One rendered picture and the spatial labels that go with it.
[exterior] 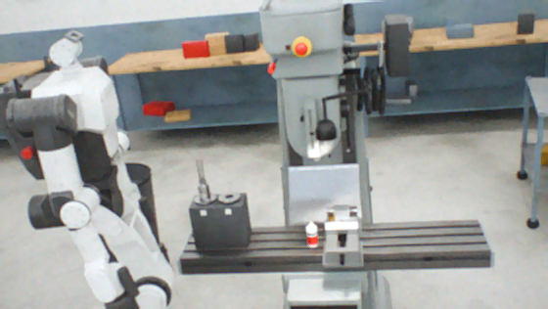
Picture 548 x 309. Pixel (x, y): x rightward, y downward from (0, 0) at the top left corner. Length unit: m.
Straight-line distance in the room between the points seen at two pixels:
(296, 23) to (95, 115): 0.66
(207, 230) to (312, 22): 0.97
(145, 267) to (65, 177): 0.50
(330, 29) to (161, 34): 4.89
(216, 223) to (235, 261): 0.17
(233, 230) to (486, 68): 4.69
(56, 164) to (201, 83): 5.09
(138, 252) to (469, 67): 5.10
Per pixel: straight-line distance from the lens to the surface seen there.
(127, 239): 1.92
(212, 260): 2.34
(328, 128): 1.89
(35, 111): 1.61
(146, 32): 6.67
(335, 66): 1.95
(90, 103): 1.72
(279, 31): 1.84
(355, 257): 2.17
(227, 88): 6.60
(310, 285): 2.30
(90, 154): 1.78
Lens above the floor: 2.15
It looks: 23 degrees down
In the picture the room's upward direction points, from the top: 6 degrees counter-clockwise
